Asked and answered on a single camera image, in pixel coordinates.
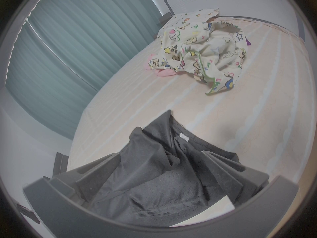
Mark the white printed pyjama top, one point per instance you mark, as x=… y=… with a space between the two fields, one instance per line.
x=210 y=51

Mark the pink garment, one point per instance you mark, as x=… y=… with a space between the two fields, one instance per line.
x=163 y=72

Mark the white printed pillow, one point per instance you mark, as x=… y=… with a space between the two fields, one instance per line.
x=188 y=16

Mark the grey bedside table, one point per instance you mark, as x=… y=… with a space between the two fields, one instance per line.
x=164 y=18

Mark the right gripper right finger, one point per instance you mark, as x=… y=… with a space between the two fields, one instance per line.
x=247 y=177

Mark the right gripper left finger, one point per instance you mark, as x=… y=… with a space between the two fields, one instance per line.
x=99 y=172

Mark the black T-shirt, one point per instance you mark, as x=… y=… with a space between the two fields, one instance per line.
x=161 y=170

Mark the blue-green curtain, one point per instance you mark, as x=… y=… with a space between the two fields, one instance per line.
x=37 y=83
x=86 y=21

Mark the purple garment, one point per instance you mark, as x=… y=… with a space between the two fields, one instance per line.
x=248 y=42

